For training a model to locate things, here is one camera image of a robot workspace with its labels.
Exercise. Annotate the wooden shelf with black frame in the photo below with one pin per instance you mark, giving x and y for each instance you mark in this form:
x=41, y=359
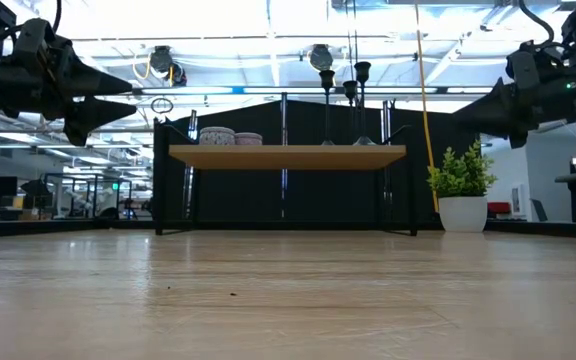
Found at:
x=288, y=157

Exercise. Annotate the round grey ceiling lamp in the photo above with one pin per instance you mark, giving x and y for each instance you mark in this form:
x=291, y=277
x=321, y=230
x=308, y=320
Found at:
x=321, y=57

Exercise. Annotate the purple candle jar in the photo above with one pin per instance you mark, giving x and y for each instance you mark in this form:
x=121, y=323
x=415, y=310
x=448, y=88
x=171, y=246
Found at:
x=249, y=139

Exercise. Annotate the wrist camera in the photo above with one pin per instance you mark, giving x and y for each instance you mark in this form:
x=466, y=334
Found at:
x=524, y=70
x=32, y=37

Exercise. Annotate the black distant rig frame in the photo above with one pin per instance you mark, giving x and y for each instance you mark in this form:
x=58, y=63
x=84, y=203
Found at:
x=88, y=192

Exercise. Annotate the black lamp shade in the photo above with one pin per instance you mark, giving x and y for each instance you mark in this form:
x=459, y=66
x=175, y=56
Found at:
x=35, y=187

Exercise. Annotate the white framed board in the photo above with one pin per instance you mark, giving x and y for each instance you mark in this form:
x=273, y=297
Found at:
x=516, y=200

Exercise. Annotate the black backdrop panel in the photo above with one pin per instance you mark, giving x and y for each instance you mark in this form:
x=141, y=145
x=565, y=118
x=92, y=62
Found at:
x=308, y=200

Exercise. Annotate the long ceiling light strip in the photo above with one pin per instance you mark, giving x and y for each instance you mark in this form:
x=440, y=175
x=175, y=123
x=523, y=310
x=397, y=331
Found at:
x=193, y=90

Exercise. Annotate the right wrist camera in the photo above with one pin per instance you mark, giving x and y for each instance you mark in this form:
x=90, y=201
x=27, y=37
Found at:
x=524, y=70

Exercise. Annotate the green plant in white pot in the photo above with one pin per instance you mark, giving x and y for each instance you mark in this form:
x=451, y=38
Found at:
x=463, y=212

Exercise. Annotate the red sofa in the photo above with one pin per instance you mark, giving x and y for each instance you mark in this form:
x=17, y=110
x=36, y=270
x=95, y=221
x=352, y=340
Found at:
x=499, y=207

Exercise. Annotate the white dotted candle jar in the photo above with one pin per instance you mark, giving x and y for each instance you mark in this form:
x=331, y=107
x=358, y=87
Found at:
x=216, y=136

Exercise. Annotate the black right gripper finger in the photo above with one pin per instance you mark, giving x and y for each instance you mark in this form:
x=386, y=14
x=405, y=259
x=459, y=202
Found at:
x=493, y=107
x=517, y=139

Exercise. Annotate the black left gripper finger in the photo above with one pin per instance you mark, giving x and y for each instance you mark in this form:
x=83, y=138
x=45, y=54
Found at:
x=88, y=117
x=80, y=82

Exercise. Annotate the black aluminium rig frame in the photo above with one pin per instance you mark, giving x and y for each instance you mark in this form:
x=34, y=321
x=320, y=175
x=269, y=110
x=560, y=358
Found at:
x=43, y=227

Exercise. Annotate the black ceiling-hung device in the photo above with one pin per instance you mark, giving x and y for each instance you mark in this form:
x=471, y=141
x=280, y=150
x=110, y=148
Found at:
x=160, y=60

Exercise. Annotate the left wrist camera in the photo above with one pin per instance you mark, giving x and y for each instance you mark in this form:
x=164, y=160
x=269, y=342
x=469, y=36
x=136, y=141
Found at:
x=32, y=37

